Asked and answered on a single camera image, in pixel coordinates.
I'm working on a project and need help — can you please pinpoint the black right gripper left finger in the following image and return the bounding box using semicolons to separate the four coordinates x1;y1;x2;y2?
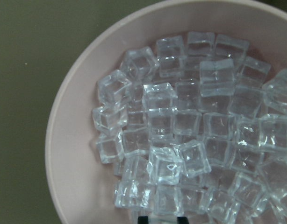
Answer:
137;216;149;224

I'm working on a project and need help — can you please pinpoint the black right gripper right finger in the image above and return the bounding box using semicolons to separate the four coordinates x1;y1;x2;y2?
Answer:
177;217;188;224

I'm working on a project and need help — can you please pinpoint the pile of ice cubes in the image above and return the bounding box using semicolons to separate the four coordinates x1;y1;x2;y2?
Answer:
92;32;287;224

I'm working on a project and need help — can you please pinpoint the pink bowl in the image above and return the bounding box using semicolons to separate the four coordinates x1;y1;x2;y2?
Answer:
45;0;287;224

